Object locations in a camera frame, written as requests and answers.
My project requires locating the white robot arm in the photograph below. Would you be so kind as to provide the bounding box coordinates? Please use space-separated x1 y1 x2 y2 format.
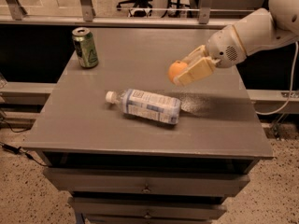
168 0 299 86

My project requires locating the grey drawer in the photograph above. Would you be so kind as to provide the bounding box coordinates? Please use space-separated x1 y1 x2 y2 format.
44 168 249 197
68 198 226 220

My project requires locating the black floor cable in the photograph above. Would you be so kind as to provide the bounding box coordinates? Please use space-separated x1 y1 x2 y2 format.
0 117 48 167

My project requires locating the top grey drawer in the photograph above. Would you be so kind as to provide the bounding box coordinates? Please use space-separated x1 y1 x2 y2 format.
44 168 249 197

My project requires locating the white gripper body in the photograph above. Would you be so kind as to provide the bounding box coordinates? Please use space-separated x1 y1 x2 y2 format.
206 25 247 68

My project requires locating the metal guard railing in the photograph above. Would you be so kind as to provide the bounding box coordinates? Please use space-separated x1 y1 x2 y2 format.
0 0 262 26

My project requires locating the lower grey drawer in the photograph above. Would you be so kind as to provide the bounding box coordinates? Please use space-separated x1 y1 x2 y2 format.
68 198 226 220

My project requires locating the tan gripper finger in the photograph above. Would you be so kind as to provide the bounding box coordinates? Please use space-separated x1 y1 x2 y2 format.
172 57 219 86
182 45 208 63

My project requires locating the green soda can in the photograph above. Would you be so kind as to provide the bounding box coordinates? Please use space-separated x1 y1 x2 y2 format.
72 27 98 68

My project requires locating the grey drawer cabinet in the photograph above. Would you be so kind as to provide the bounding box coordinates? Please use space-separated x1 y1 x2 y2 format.
24 28 273 224

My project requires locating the orange fruit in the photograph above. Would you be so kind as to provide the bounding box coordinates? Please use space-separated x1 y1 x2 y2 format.
167 61 188 82

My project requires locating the blue label plastic bottle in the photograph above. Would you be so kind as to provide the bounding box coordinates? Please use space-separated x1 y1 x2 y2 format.
106 89 181 125

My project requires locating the black office chair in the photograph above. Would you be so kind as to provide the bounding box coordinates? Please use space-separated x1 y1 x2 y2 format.
116 0 152 18

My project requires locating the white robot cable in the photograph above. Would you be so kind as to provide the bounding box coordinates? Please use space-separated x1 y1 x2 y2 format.
255 40 299 117

